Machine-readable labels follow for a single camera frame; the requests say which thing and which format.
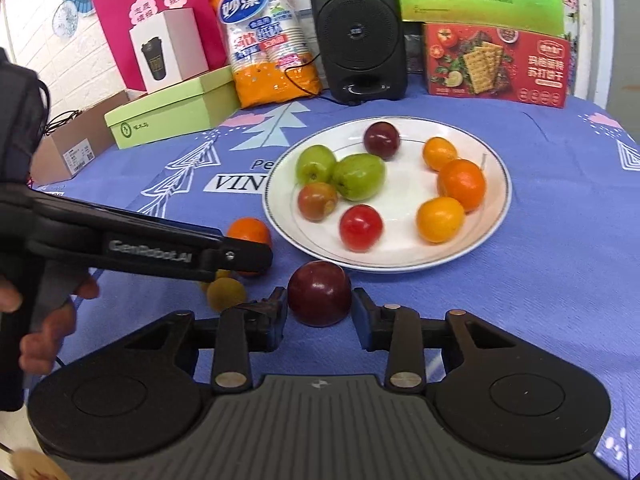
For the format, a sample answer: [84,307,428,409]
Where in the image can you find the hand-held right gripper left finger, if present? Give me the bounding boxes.
[125,287,290,395]

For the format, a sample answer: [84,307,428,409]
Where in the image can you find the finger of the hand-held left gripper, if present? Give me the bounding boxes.
[210,234,274,282]

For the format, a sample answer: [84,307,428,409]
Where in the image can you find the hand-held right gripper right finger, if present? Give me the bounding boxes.
[351,287,516,395]

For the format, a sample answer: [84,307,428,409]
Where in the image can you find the large orange mandarin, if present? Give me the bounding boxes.
[437,158,487,213]
[226,217,273,278]

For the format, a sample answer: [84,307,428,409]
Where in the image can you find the dark red plum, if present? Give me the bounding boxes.
[363,121,401,161]
[286,260,353,328]

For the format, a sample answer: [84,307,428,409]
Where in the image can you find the red-green jujube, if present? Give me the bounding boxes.
[297,181,340,223]

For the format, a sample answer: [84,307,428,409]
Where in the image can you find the red cherry tomato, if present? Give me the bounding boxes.
[339,204,385,253]

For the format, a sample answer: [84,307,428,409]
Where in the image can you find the white ceramic plate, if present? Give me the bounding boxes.
[261,116,513,273]

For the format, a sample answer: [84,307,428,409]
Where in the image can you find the round green jujube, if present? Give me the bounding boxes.
[295,144,337,186]

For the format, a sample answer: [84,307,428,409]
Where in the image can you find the small yellow-orange citrus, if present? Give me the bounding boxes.
[416,196,466,244]
[422,136,459,172]

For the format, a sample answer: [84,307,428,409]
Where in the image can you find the green apple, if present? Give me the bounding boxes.
[331,153,387,202]

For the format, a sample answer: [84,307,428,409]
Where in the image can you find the person's left hand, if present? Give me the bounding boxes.
[0,274,101,376]

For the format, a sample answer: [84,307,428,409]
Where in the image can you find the brown cardboard box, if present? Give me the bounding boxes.
[30,90,132,188]

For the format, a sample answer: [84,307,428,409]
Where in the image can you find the light green shoe box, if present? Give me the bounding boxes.
[104,65,243,150]

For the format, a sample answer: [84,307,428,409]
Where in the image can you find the blue printed tablecloth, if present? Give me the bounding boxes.
[30,92,640,480]

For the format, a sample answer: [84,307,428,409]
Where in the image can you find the white box with cup print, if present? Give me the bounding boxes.
[129,8,210,94]

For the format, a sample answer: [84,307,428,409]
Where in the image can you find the orange paper cup pack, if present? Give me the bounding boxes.
[214,0,323,109]

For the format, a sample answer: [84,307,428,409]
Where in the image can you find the white round fan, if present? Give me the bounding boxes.
[52,1,79,39]

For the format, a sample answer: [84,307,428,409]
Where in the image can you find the black speaker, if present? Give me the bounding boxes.
[307,0,408,106]

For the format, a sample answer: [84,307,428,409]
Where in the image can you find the red cracker box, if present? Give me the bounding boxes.
[422,22,573,109]

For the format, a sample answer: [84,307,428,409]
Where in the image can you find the black cables in box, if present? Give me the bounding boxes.
[45,109,82,136]

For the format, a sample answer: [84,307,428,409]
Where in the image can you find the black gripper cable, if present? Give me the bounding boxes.
[30,77,52,136]

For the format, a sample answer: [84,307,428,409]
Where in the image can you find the black speaker cable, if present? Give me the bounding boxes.
[280,50,333,103]

